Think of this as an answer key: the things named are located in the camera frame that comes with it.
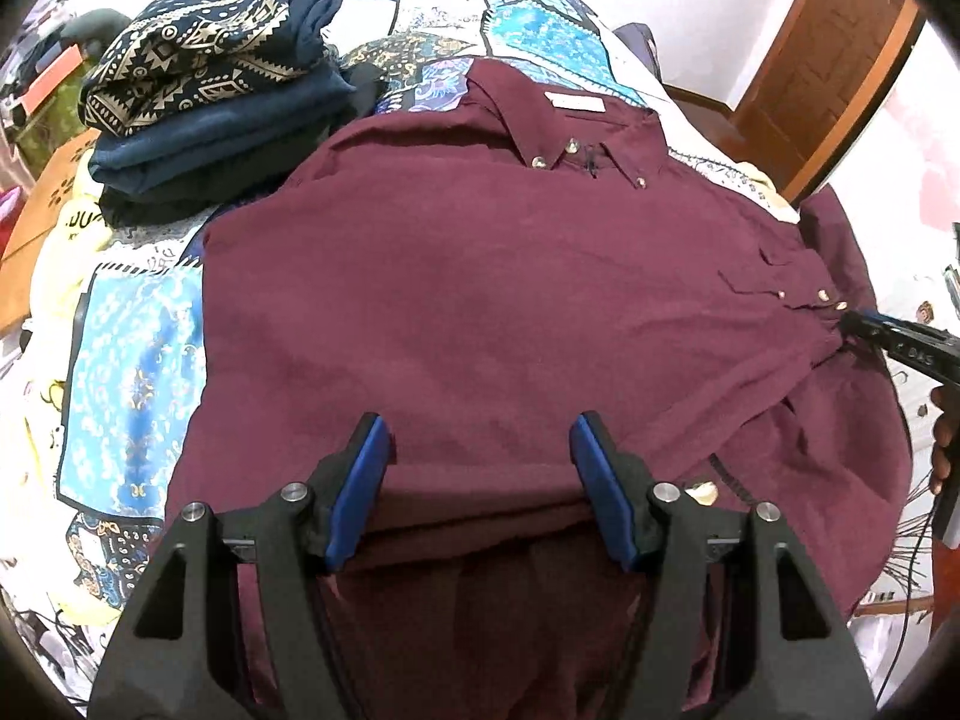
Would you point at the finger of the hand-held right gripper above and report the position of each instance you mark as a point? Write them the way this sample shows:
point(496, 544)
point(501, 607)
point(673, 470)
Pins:
point(866, 326)

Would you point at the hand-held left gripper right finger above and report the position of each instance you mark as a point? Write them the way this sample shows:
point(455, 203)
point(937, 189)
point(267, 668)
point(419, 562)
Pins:
point(604, 487)

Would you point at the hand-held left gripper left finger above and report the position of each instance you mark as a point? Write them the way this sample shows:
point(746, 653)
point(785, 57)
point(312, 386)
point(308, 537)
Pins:
point(358, 491)

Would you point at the maroon button-up shirt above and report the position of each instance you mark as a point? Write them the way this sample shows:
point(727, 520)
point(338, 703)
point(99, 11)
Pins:
point(487, 300)

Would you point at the person's right hand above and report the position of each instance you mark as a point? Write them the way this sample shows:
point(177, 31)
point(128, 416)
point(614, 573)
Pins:
point(946, 435)

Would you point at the blue patchwork bedsheet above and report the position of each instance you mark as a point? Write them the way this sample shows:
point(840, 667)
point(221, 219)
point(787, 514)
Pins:
point(127, 360)

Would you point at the brown wooden door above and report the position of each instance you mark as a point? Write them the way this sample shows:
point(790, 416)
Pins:
point(825, 52)

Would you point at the black folded garment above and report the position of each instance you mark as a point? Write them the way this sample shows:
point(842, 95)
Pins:
point(247, 180)

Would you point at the grey bag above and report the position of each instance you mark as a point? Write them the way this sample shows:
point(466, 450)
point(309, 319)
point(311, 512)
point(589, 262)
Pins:
point(641, 45)

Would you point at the navy folded garment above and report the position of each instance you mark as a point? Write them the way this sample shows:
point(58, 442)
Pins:
point(225, 135)

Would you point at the yellow printed cloth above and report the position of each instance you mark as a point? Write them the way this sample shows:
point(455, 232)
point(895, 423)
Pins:
point(60, 255)

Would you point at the navy patterned folded cloth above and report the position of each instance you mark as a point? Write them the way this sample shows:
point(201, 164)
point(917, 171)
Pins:
point(187, 52)

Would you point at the dark green bag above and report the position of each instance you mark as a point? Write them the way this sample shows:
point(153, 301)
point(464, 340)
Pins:
point(97, 24)

